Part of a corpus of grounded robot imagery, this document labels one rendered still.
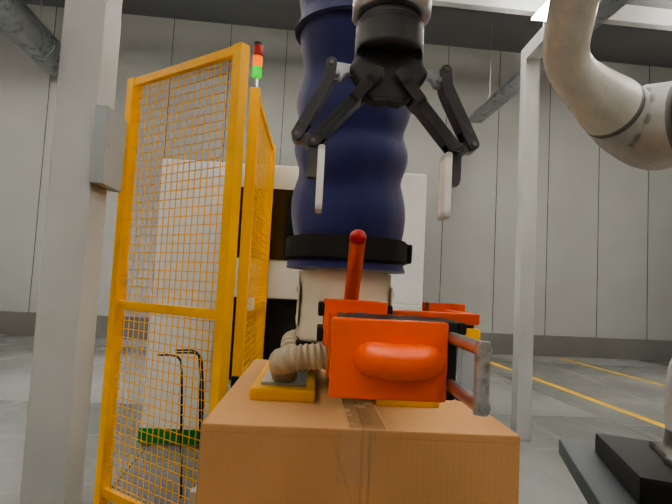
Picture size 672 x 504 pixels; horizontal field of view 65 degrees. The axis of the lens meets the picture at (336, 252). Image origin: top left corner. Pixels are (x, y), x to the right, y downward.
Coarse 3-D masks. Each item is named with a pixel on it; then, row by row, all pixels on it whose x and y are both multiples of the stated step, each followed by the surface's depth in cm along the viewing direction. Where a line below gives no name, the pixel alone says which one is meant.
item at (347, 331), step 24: (336, 312) 40; (336, 336) 33; (360, 336) 33; (384, 336) 33; (408, 336) 33; (432, 336) 33; (336, 360) 32; (336, 384) 32; (360, 384) 32; (384, 384) 32; (408, 384) 33; (432, 384) 33
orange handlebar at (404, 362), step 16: (464, 320) 101; (368, 352) 32; (384, 352) 31; (400, 352) 31; (416, 352) 31; (432, 352) 32; (368, 368) 32; (384, 368) 31; (400, 368) 31; (416, 368) 31; (432, 368) 32
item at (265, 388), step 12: (264, 372) 93; (300, 372) 92; (312, 372) 96; (264, 384) 81; (276, 384) 81; (288, 384) 81; (300, 384) 81; (312, 384) 84; (252, 396) 78; (264, 396) 78; (276, 396) 78; (288, 396) 78; (300, 396) 79; (312, 396) 79
